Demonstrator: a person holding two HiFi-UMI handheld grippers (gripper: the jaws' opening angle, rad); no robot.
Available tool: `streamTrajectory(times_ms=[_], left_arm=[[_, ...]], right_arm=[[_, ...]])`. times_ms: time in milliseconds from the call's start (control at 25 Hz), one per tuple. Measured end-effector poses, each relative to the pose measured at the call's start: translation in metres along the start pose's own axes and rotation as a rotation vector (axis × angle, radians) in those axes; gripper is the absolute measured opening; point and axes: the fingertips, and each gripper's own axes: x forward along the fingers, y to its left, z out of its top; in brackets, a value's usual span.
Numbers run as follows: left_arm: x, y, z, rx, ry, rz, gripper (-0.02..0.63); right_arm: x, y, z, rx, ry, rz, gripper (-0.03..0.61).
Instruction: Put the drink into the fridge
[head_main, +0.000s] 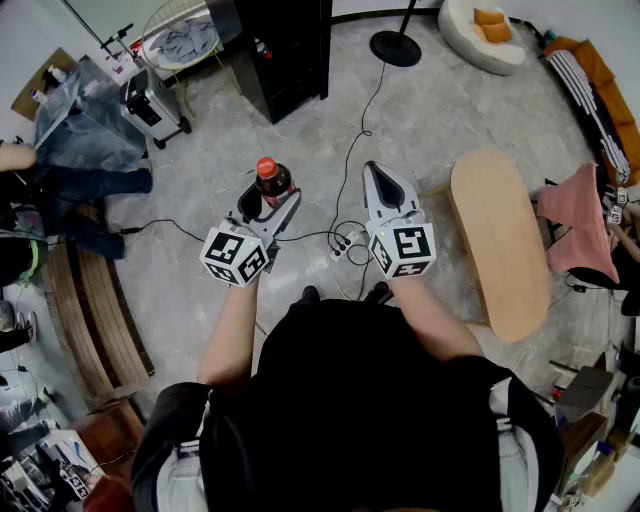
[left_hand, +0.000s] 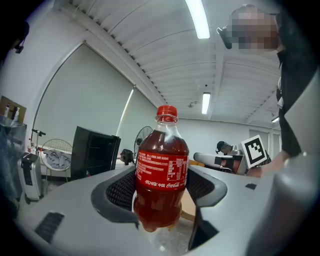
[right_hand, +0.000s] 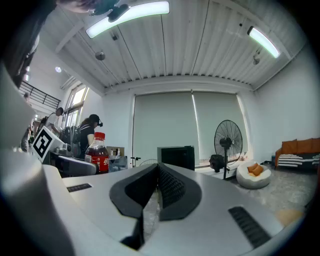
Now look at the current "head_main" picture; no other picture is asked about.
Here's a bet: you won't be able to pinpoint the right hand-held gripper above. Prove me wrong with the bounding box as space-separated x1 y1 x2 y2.
362 160 437 280

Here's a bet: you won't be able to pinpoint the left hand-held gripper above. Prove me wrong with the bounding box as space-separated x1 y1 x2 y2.
199 180 303 289

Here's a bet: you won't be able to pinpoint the cola bottle with red cap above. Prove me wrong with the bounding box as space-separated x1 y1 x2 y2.
254 156 297 210

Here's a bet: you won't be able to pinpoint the black cabinet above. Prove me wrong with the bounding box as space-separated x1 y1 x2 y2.
232 0 334 125

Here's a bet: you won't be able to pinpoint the person's left forearm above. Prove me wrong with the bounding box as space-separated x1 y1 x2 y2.
197 279 260 389

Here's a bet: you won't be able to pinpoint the person's right forearm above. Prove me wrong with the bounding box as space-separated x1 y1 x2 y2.
389 276 484 362

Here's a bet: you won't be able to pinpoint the white power strip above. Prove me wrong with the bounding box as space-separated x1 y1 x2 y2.
328 230 362 264

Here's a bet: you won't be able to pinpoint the oval wooden table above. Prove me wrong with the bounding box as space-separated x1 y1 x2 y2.
448 149 552 344

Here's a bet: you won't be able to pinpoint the black standing fan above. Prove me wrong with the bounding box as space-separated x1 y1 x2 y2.
369 0 423 68

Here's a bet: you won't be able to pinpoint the silver suitcase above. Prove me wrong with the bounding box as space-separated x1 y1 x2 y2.
118 67 193 151

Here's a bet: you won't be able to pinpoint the white beanbag chair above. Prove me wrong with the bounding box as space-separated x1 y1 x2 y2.
438 0 527 77

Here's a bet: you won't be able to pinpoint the pink cloth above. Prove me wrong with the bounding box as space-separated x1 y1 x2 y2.
537 162 621 285

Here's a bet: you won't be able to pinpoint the wooden slatted bench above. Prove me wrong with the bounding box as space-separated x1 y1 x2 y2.
42 204 156 401

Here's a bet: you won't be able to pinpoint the plastic-covered table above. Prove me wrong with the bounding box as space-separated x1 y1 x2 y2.
33 54 149 172

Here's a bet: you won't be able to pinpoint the person's black clothing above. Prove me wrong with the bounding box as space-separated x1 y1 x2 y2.
130 298 566 512

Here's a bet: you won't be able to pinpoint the black white striped blanket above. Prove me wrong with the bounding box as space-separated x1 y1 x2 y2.
546 49 632 185

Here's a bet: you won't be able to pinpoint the cardboard box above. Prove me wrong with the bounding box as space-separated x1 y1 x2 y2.
10 47 77 122

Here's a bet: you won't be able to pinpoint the black fan cable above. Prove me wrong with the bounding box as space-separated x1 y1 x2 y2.
327 59 387 251

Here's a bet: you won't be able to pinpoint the black floor cable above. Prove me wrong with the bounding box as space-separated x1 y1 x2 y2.
119 218 207 244

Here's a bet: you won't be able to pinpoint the round white wire table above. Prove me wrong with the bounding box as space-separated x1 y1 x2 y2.
141 0 225 72

